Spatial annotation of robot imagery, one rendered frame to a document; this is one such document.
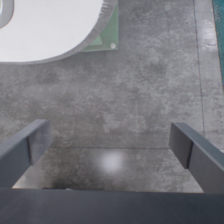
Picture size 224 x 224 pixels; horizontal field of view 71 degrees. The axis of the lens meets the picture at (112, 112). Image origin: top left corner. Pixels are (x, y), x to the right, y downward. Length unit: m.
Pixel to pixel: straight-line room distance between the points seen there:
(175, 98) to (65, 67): 0.77
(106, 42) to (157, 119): 0.62
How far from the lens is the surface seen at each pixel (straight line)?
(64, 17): 0.67
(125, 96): 1.04
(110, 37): 1.19
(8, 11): 0.72
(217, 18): 1.38
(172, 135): 0.16
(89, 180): 1.08
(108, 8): 0.62
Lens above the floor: 1.01
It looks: 80 degrees down
